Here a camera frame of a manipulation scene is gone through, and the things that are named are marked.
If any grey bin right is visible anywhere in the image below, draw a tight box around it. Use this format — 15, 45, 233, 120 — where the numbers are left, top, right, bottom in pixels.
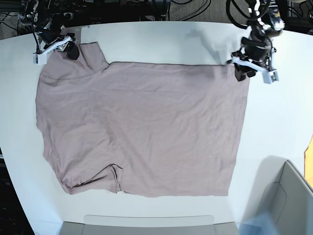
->
257, 161, 313, 235

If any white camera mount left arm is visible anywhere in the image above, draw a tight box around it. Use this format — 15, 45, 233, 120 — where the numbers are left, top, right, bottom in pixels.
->
226, 57, 279, 84

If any blue cloth in bin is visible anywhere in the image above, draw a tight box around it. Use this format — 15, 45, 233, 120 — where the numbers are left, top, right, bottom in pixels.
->
239, 212, 279, 235

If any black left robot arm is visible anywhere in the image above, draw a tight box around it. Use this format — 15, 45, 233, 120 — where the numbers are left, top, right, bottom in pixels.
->
230, 0, 285, 84

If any mauve T-shirt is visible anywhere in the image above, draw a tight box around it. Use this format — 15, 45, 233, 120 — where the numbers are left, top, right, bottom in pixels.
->
36, 43, 249, 197

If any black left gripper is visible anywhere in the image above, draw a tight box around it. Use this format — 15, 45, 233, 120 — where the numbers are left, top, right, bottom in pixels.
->
234, 26, 275, 82

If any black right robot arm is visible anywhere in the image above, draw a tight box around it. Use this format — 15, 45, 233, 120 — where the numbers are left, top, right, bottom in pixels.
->
18, 0, 80, 65

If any orange object at edge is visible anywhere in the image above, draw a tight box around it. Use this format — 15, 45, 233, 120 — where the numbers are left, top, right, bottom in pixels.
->
304, 142, 313, 187

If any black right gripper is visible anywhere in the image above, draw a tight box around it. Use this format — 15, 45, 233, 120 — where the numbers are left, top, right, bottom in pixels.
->
39, 23, 80, 60

